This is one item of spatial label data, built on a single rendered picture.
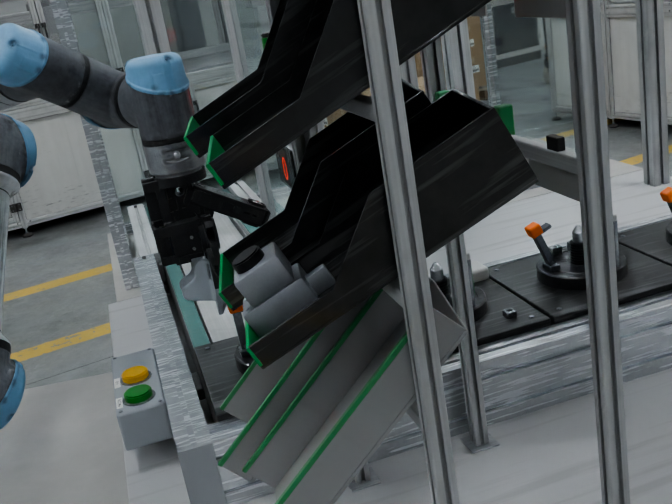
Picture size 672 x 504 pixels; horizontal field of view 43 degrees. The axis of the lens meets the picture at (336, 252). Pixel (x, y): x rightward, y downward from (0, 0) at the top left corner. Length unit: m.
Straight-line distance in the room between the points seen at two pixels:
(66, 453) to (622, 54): 5.66
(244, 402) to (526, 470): 0.37
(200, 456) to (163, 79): 0.48
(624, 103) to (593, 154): 5.93
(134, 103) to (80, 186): 5.43
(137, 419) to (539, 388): 0.57
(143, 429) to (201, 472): 0.16
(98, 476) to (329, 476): 0.60
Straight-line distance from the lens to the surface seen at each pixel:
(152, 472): 1.28
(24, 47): 1.12
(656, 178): 2.22
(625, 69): 6.59
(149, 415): 1.24
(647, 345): 1.31
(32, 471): 1.39
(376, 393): 0.74
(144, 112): 1.12
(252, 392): 1.04
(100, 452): 1.38
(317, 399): 0.88
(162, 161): 1.12
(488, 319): 1.28
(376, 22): 0.63
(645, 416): 1.24
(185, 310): 1.58
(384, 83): 0.64
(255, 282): 0.75
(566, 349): 1.24
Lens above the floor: 1.50
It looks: 19 degrees down
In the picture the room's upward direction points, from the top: 10 degrees counter-clockwise
